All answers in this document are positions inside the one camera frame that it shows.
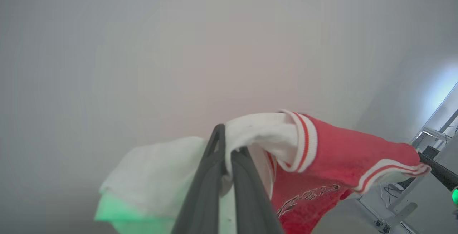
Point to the black box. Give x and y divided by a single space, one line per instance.
430 151

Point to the red and white basketball jersey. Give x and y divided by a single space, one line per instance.
340 155

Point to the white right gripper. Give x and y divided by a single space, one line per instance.
455 196

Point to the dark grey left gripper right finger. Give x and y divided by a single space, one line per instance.
250 198

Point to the grey metal stand foot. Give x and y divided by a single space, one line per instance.
399 214

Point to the dark metal pole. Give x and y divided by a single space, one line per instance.
449 120

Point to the white metal frame table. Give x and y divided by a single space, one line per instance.
431 133

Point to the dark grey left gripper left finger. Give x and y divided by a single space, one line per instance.
204 191

